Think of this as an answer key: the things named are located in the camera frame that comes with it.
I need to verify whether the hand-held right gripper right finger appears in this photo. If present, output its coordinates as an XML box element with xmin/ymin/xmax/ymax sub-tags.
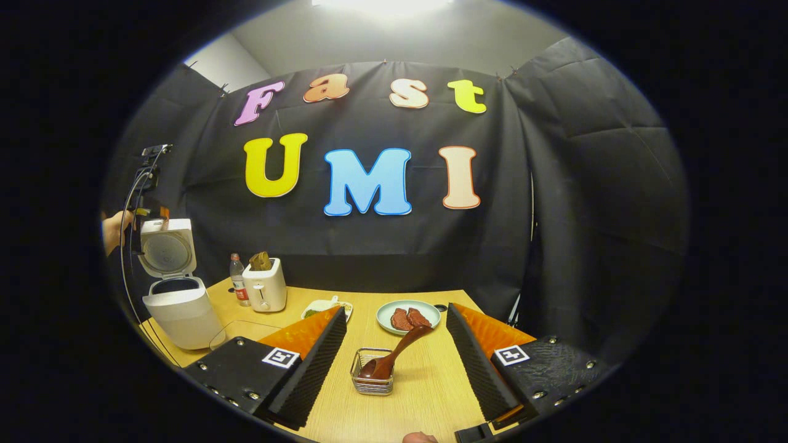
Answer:
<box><xmin>444</xmin><ymin>303</ymin><xmax>610</xmax><ymax>431</ymax></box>

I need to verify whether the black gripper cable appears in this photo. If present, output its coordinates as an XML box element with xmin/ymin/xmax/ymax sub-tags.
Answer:
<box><xmin>119</xmin><ymin>148</ymin><xmax>180</xmax><ymax>369</ymax></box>

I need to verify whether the black backdrop cloth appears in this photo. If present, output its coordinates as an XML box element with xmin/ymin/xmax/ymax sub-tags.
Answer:
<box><xmin>102</xmin><ymin>37</ymin><xmax>689</xmax><ymax>365</ymax></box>

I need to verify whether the brown wooden spoon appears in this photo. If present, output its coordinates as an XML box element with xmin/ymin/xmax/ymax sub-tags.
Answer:
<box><xmin>358</xmin><ymin>324</ymin><xmax>434</xmax><ymax>381</ymax></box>

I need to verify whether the ceiling light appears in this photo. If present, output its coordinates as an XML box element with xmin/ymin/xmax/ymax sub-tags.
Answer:
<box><xmin>311</xmin><ymin>0</ymin><xmax>457</xmax><ymax>17</ymax></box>

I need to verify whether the metal wire chopstick holder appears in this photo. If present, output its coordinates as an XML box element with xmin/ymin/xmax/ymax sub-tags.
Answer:
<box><xmin>349</xmin><ymin>347</ymin><xmax>396</xmax><ymax>397</ymax></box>

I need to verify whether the white rice cooker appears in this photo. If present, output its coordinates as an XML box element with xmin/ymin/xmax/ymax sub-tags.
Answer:
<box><xmin>136</xmin><ymin>218</ymin><xmax>227</xmax><ymax>351</ymax></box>

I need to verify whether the pale green plate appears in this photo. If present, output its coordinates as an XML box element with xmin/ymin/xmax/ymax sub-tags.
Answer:
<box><xmin>376</xmin><ymin>299</ymin><xmax>443</xmax><ymax>337</ymax></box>

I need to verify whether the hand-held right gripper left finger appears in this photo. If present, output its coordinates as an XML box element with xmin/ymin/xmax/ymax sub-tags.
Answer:
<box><xmin>183</xmin><ymin>306</ymin><xmax>347</xmax><ymax>431</ymax></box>

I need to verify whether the clear plastic water bottle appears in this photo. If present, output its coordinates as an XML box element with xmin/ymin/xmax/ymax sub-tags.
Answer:
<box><xmin>228</xmin><ymin>252</ymin><xmax>252</xmax><ymax>308</ymax></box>

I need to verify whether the white divided dish of beans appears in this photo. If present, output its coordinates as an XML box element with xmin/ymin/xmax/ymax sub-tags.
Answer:
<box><xmin>300</xmin><ymin>295</ymin><xmax>354</xmax><ymax>324</ymax></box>

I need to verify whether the white toaster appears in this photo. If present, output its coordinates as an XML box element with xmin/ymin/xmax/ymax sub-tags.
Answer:
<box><xmin>241</xmin><ymin>257</ymin><xmax>289</xmax><ymax>314</ymax></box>

